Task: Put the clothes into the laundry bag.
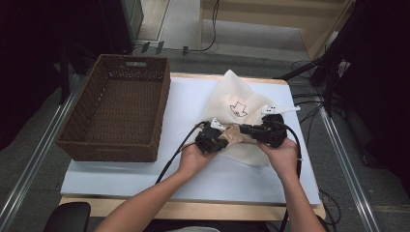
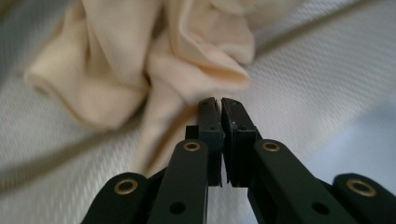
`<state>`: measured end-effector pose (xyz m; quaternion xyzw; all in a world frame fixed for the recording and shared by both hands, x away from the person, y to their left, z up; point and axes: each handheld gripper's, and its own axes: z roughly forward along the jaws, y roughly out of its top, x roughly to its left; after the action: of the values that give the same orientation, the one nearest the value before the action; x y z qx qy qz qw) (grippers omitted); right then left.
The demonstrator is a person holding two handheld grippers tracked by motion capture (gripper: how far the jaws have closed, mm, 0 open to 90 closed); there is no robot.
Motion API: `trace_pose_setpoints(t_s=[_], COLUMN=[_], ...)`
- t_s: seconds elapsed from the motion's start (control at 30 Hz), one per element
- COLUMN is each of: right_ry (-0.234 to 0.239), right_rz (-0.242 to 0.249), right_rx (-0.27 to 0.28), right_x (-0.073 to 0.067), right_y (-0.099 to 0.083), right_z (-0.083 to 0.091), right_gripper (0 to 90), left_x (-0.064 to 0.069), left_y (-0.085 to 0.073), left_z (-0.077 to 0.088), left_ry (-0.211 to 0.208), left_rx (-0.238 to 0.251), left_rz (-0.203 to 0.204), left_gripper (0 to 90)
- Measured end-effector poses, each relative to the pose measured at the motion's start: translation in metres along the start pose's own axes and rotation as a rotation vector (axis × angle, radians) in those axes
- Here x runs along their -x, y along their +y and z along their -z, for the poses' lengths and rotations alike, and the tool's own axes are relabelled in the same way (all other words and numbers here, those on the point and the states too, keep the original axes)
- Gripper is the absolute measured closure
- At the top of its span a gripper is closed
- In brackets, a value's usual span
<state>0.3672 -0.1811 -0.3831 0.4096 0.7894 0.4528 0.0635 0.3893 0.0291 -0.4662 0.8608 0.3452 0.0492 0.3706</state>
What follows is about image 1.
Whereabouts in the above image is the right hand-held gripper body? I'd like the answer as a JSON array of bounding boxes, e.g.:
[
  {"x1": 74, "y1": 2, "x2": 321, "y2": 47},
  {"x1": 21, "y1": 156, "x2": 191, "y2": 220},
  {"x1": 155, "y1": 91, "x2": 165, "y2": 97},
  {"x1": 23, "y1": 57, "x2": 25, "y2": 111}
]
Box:
[{"x1": 257, "y1": 104, "x2": 302, "y2": 149}]

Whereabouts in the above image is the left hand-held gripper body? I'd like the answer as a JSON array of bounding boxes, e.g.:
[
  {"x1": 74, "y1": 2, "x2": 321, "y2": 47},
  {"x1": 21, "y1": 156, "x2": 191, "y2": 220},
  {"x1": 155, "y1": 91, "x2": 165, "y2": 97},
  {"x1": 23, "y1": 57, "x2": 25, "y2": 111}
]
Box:
[{"x1": 194, "y1": 118, "x2": 227, "y2": 155}]

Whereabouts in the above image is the white mesh laundry bag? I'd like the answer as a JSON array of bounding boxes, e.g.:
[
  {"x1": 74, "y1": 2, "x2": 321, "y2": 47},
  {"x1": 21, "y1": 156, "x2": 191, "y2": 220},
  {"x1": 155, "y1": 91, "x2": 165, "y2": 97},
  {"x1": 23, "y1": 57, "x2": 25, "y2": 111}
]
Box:
[{"x1": 201, "y1": 69, "x2": 288, "y2": 167}]

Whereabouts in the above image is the person's left hand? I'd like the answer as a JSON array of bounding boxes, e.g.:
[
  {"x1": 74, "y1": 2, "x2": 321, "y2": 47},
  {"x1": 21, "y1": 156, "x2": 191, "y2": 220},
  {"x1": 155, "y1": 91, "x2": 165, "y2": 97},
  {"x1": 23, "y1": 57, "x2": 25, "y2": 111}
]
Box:
[{"x1": 177, "y1": 143, "x2": 219, "y2": 178}]

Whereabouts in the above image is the person's right hand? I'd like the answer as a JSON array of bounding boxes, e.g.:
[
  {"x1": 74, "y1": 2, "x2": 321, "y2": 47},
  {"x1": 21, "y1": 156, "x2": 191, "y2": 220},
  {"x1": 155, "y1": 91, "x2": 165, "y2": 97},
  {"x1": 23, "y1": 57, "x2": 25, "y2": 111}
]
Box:
[{"x1": 256, "y1": 138, "x2": 301, "y2": 182}]

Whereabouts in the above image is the black metal stand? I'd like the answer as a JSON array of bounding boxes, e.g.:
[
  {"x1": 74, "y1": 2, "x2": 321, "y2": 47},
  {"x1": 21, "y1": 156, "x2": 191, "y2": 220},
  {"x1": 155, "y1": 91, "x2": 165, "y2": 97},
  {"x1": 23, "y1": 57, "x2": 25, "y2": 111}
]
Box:
[{"x1": 274, "y1": 47, "x2": 349, "y2": 117}]

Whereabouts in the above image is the person's light clothing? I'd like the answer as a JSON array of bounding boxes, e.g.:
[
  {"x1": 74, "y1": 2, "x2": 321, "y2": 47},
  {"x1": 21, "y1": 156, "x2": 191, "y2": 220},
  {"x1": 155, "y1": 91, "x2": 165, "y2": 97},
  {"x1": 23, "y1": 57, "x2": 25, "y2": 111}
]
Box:
[{"x1": 162, "y1": 225, "x2": 221, "y2": 232}]

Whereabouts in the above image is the brown wicker basket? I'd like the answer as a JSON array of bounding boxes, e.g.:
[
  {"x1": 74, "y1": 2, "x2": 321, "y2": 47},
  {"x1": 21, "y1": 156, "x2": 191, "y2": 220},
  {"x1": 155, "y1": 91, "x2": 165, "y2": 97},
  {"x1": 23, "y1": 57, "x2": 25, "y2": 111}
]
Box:
[{"x1": 56, "y1": 53, "x2": 172, "y2": 163}]

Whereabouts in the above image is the wooden platform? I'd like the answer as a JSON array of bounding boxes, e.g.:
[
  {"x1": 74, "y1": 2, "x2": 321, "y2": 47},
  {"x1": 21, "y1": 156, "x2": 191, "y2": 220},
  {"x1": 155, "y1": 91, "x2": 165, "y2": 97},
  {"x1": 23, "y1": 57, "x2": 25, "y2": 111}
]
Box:
[{"x1": 197, "y1": 0, "x2": 356, "y2": 61}]

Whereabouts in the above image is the black curtain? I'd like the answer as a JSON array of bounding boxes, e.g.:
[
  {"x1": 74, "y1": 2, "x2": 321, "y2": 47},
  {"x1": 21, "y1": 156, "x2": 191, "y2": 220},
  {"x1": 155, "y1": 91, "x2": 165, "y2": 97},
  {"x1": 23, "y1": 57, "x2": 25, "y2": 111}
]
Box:
[
  {"x1": 0, "y1": 0, "x2": 107, "y2": 153},
  {"x1": 335, "y1": 0, "x2": 410, "y2": 194}
]

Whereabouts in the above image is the dark cabinet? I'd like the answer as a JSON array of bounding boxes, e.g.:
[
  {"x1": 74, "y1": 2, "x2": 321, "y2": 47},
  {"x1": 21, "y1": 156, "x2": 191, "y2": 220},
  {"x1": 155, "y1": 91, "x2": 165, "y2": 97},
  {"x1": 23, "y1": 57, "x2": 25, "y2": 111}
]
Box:
[{"x1": 100, "y1": 0, "x2": 144, "y2": 54}]

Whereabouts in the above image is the slim black stand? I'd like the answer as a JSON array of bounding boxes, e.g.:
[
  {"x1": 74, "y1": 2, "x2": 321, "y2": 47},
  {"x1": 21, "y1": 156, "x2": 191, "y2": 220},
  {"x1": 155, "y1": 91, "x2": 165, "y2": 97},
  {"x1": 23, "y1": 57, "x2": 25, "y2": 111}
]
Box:
[{"x1": 57, "y1": 42, "x2": 73, "y2": 105}]

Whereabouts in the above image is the black chair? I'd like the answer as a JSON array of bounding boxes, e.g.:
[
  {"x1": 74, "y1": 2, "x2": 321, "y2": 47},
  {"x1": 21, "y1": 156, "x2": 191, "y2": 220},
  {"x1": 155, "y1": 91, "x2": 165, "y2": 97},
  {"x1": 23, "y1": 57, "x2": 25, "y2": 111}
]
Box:
[{"x1": 43, "y1": 202, "x2": 92, "y2": 232}]

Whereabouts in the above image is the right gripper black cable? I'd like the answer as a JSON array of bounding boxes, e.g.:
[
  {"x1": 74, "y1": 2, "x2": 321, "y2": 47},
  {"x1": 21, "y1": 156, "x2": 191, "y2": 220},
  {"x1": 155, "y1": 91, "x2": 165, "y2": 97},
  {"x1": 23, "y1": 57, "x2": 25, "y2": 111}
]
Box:
[{"x1": 278, "y1": 121, "x2": 304, "y2": 232}]

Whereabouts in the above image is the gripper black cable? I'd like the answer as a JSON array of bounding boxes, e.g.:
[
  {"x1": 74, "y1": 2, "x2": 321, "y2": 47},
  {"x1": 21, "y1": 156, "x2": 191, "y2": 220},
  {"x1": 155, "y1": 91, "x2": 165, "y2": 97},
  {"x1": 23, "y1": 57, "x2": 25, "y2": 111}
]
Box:
[
  {"x1": 155, "y1": 120, "x2": 209, "y2": 185},
  {"x1": 278, "y1": 121, "x2": 304, "y2": 232}
]

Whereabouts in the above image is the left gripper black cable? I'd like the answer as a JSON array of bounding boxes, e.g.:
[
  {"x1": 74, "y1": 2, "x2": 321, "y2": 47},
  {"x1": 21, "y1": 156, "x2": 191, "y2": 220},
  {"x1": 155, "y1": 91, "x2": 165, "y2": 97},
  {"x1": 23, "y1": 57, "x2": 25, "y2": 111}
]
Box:
[{"x1": 155, "y1": 120, "x2": 209, "y2": 185}]

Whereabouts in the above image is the metal floor rail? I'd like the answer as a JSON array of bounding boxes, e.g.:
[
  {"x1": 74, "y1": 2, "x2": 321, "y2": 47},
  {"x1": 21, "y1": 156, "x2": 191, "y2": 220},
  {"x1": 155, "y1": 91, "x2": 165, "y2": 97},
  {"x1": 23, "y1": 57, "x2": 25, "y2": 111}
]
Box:
[
  {"x1": 317, "y1": 100, "x2": 381, "y2": 232},
  {"x1": 0, "y1": 73, "x2": 88, "y2": 231}
]

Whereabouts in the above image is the looped black floor cable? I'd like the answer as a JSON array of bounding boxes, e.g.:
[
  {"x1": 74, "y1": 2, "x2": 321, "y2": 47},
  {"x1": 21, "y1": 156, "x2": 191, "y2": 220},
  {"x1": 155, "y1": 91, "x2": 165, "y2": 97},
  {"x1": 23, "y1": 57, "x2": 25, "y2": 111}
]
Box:
[{"x1": 318, "y1": 188, "x2": 342, "y2": 226}]

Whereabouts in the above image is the thin black floor cable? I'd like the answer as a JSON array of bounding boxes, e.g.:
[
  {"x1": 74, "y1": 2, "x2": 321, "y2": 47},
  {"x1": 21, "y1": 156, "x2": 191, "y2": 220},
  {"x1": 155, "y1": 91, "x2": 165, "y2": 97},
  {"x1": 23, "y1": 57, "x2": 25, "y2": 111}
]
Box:
[{"x1": 161, "y1": 0, "x2": 220, "y2": 54}]

